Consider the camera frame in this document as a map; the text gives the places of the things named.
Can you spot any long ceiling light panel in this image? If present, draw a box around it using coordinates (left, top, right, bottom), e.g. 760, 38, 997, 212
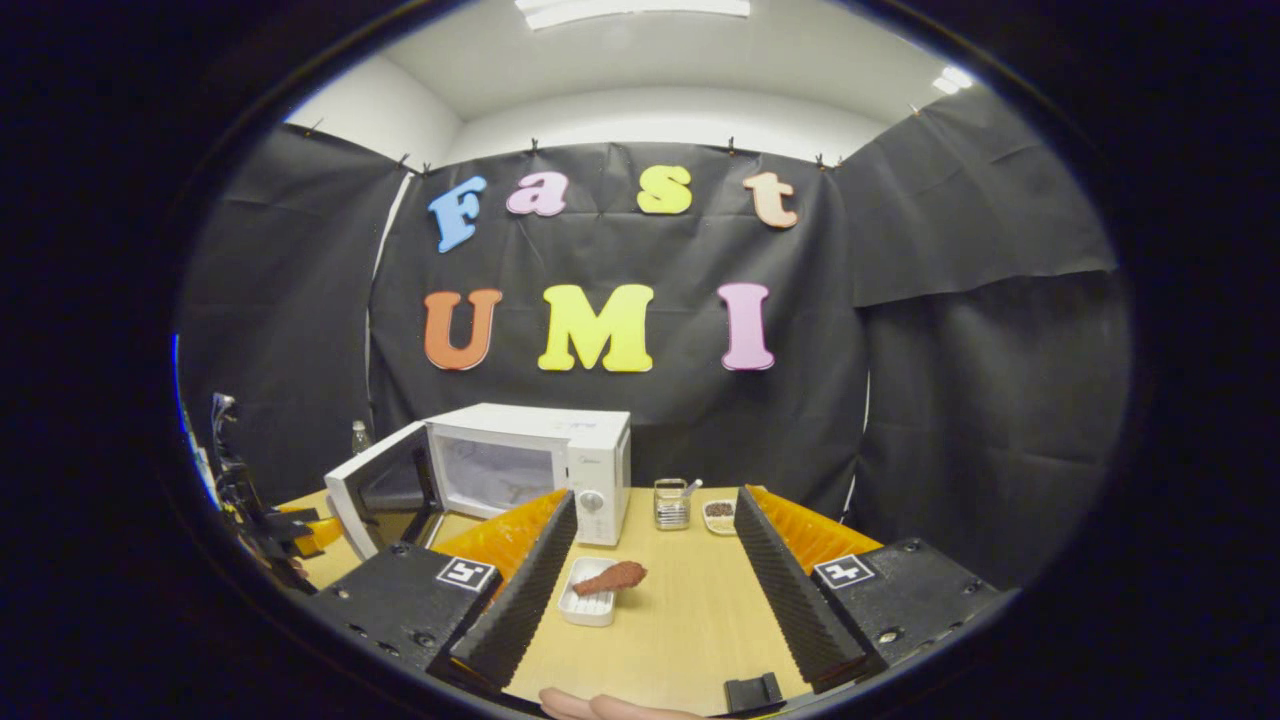
514, 0, 752, 32

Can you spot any white microwave oven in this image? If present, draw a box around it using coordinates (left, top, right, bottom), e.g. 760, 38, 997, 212
325, 403, 633, 562

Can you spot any brown meat piece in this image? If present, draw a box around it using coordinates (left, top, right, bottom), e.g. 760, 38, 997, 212
571, 561, 649, 599

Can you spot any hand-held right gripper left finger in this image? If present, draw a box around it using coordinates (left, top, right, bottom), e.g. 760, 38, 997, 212
296, 488, 579, 697

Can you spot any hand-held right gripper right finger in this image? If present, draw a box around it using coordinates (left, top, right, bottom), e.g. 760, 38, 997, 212
734, 485, 1003, 695

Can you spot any small white rectangular dish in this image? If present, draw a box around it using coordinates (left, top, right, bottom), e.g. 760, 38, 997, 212
558, 557, 619, 628

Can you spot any glass jar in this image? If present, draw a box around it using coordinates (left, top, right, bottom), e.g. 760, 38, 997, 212
654, 478, 692, 531

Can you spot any black backdrop cloth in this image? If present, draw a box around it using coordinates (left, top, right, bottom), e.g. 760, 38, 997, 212
175, 85, 1136, 591

